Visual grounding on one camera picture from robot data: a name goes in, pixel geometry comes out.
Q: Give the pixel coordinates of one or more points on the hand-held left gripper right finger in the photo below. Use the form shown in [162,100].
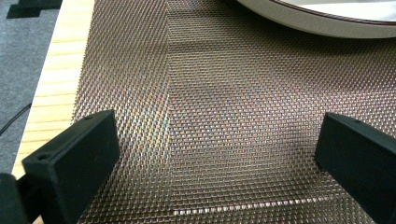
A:
[361,161]

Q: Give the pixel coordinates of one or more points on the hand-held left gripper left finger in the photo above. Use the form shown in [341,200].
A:
[74,161]

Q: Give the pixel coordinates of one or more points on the white plate with brown rim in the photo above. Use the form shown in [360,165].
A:
[327,21]

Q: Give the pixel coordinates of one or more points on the brown woven placemat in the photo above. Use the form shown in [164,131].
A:
[224,118]

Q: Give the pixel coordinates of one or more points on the black metal stand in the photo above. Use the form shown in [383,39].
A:
[31,7]

